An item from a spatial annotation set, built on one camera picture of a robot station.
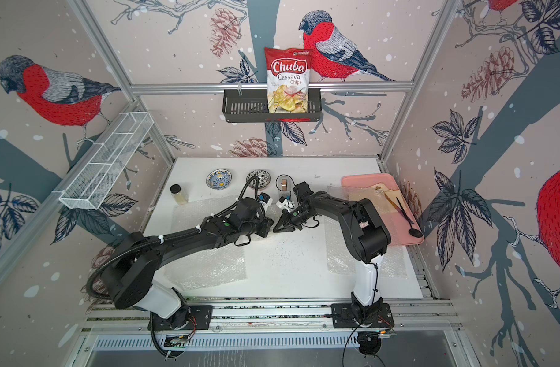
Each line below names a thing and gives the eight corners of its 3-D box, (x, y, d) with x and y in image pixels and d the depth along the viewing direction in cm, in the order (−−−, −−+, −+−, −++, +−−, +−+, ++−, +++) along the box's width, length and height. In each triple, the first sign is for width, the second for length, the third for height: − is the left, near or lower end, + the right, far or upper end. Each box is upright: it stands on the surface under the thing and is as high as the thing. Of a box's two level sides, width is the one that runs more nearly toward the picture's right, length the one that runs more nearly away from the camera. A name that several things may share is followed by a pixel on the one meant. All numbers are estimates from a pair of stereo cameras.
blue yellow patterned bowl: (204, 185, 111) (202, 180, 108) (216, 170, 118) (214, 165, 115) (223, 191, 109) (221, 187, 106) (234, 176, 115) (232, 171, 112)
